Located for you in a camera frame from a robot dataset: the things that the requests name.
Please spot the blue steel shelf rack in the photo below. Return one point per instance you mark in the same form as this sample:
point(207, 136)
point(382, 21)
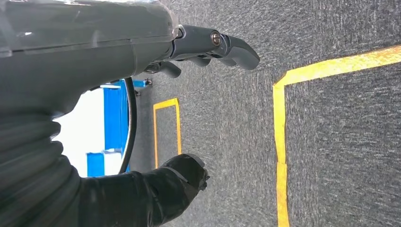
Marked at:
point(116, 119)

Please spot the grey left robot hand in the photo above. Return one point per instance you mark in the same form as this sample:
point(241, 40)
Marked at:
point(94, 37)

